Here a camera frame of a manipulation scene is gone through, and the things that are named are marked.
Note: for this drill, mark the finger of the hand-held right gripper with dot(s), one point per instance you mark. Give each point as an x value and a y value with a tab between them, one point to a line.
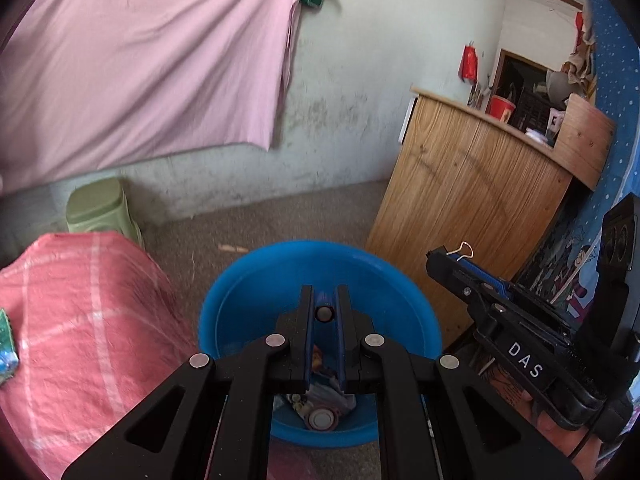
450	275
487	277

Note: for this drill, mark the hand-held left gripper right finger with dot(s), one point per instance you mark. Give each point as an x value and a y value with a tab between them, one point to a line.
341	350

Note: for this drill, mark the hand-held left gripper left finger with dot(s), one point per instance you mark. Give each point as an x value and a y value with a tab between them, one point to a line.
306	350

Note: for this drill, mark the black binder clip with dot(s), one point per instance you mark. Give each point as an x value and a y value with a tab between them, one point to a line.
462	251

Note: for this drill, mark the blue snack bag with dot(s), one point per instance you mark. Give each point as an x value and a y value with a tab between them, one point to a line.
330	375

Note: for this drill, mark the small dark battery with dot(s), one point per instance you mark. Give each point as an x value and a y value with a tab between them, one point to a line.
325	313

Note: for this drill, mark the blue plastic basin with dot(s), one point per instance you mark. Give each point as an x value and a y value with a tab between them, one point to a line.
280	270

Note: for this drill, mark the wooden counter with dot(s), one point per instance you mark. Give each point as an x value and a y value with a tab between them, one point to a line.
465	185

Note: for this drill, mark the red cup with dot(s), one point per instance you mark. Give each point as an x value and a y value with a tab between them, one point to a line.
500	107

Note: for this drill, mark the grey metal pan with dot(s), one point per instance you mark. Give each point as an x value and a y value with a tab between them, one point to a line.
562	85

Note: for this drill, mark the red hanging bag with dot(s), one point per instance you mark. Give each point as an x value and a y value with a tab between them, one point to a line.
469	62

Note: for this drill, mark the blue dotted printed cloth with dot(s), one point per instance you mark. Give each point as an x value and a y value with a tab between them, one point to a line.
615	85

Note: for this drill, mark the green plastic stool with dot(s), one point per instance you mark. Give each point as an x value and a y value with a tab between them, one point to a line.
97	205

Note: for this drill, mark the green patterned packet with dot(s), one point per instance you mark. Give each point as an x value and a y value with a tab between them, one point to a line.
7	350

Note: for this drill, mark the pink wall sheet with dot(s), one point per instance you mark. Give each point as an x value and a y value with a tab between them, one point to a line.
140	60

